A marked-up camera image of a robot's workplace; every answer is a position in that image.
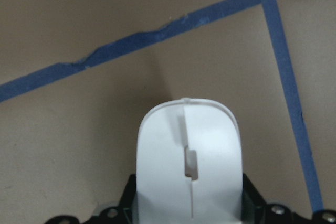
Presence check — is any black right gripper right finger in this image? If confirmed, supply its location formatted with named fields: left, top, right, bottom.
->
left=242, top=173, right=267, bottom=214

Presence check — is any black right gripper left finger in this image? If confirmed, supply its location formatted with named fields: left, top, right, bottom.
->
left=118, top=174, right=137, bottom=216

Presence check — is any white computer mouse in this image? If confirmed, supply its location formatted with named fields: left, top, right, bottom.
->
left=136, top=98, right=243, bottom=223

